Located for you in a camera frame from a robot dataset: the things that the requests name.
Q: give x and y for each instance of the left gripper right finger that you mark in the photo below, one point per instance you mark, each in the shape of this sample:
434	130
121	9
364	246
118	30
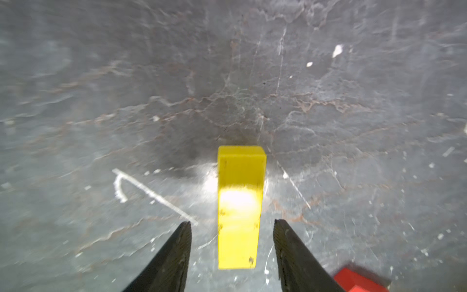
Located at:
298	269

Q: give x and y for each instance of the yellow block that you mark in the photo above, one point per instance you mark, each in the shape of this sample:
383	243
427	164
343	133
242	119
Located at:
241	179

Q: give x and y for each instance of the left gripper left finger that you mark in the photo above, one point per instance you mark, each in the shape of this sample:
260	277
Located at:
168	270

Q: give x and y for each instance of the red block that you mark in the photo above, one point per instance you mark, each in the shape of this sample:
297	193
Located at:
351	281

